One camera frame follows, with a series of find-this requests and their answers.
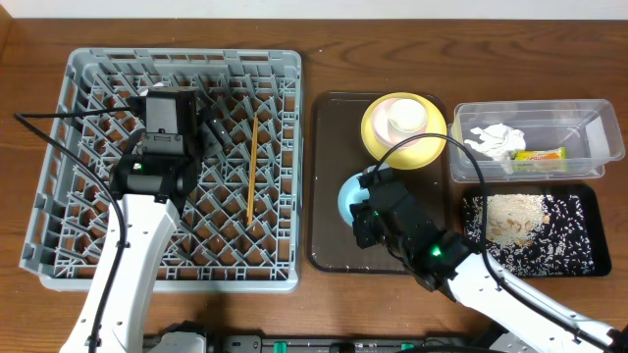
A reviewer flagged light blue bowl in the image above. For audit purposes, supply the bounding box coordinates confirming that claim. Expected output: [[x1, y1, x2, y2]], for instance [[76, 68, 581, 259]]
[[338, 166, 375, 227]]

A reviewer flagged wooden chopstick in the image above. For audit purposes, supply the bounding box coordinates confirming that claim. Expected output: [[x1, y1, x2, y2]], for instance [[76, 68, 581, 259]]
[[246, 113, 259, 226], [248, 113, 259, 203]]

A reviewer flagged white paper napkin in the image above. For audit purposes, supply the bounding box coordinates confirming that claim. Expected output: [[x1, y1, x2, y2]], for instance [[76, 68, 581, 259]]
[[463, 124, 526, 175]]

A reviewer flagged food scraps rice pile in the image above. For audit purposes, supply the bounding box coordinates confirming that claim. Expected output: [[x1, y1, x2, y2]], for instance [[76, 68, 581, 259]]
[[486, 194, 595, 277]]

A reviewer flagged green yellow snack wrapper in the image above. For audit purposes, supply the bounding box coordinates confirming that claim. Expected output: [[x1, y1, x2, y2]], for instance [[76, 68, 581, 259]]
[[513, 147, 568, 173]]

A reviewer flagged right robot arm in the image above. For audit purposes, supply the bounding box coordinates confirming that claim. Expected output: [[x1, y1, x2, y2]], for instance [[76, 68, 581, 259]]
[[349, 201, 627, 352]]

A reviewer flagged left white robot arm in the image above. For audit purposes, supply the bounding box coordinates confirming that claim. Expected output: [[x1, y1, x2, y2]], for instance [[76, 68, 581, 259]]
[[62, 108, 230, 352]]

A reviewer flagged grey dishwasher rack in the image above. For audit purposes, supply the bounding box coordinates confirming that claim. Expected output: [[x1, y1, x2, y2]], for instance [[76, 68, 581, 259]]
[[20, 48, 303, 292]]

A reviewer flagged clear plastic waste bin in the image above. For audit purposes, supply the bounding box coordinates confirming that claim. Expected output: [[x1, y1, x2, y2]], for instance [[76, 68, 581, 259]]
[[447, 99, 626, 182]]

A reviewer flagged black waste tray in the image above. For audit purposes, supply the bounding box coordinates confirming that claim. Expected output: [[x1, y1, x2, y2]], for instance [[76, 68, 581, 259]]
[[487, 184, 612, 277]]

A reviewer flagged yellow plate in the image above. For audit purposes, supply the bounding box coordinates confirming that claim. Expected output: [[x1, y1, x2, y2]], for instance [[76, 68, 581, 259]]
[[361, 92, 446, 170]]

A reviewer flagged dark brown serving tray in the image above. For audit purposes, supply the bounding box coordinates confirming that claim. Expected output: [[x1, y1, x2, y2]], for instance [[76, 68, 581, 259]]
[[306, 92, 454, 276]]

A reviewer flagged pink bowl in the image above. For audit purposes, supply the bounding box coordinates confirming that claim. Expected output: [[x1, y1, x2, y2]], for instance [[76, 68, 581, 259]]
[[372, 98, 408, 147]]

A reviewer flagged cream white cup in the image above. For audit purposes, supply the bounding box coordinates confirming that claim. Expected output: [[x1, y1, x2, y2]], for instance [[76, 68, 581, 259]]
[[388, 99, 428, 139]]

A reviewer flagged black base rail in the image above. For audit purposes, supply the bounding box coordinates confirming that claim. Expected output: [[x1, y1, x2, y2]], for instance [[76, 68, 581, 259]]
[[142, 321, 505, 353]]

